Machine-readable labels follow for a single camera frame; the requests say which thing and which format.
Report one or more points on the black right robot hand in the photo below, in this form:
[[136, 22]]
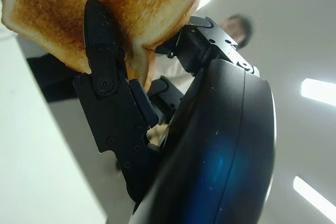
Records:
[[223, 129]]

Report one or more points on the browned toast slice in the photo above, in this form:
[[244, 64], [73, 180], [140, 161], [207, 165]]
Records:
[[144, 3]]

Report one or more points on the long ceiling light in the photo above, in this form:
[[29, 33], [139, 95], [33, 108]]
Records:
[[319, 91], [315, 195]]

